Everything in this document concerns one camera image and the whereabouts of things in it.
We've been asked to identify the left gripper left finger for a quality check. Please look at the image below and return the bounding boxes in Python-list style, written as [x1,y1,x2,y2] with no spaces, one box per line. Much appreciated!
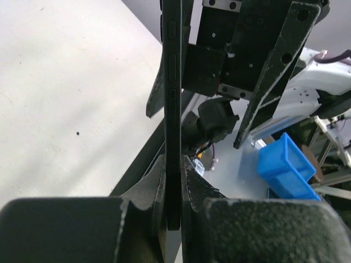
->
[1,156,166,262]

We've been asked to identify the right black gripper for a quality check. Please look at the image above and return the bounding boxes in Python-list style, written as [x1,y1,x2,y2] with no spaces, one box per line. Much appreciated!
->
[182,1,329,149]

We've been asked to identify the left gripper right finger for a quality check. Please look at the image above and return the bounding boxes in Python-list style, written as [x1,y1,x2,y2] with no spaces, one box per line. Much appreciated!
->
[181,156,350,262]

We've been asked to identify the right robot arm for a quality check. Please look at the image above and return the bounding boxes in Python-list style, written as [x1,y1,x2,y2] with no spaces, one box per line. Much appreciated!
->
[146,1,350,156]

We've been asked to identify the blue plastic bin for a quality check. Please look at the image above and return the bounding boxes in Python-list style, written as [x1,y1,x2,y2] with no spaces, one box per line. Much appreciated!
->
[257,133,321,201]

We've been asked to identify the right white cable duct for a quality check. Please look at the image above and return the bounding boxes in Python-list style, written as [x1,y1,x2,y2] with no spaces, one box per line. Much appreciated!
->
[193,158,206,177]

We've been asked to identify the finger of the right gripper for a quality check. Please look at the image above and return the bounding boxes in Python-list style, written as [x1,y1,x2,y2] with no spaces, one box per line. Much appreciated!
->
[145,58,164,118]

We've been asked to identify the black smartphone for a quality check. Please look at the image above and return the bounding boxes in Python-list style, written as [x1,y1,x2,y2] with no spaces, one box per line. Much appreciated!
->
[162,1,182,231]

